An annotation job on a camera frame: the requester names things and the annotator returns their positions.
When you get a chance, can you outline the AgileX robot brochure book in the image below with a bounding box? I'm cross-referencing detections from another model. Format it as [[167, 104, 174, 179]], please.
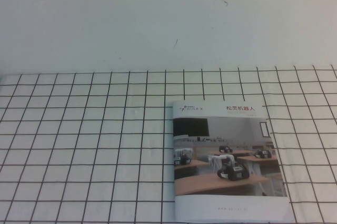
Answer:
[[172, 99, 296, 222]]

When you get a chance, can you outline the white black-grid tablecloth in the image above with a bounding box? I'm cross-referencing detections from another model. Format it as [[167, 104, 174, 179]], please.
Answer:
[[0, 65, 337, 224]]

